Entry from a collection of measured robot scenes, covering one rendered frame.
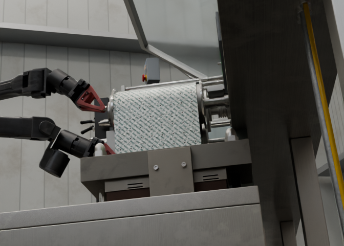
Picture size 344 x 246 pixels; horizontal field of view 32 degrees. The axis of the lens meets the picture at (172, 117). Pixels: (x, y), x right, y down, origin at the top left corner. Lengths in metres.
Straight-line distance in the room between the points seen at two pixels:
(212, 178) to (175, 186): 0.09
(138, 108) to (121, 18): 5.10
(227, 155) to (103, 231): 0.33
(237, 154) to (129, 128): 0.39
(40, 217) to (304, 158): 0.77
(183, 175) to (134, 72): 5.11
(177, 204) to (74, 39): 5.09
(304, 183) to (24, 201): 4.28
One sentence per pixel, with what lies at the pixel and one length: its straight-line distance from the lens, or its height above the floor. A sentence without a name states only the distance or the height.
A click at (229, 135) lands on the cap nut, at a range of 1.44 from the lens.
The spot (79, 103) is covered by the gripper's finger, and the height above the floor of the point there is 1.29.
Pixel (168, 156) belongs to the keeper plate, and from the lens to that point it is 1.39.
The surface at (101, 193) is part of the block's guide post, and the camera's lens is 1.49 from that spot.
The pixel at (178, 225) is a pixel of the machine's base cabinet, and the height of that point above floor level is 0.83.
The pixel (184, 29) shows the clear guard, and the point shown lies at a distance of 2.44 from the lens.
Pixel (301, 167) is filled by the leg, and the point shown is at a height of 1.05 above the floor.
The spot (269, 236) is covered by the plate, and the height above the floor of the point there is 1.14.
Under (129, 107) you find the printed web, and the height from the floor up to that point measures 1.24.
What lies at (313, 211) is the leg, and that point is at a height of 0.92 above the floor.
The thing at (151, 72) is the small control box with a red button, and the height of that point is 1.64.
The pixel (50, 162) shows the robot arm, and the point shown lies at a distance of 1.67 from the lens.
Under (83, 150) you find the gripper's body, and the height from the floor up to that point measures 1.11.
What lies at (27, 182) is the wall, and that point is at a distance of 5.82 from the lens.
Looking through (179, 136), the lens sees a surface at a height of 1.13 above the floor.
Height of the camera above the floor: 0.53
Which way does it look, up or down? 23 degrees up
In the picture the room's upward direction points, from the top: 4 degrees counter-clockwise
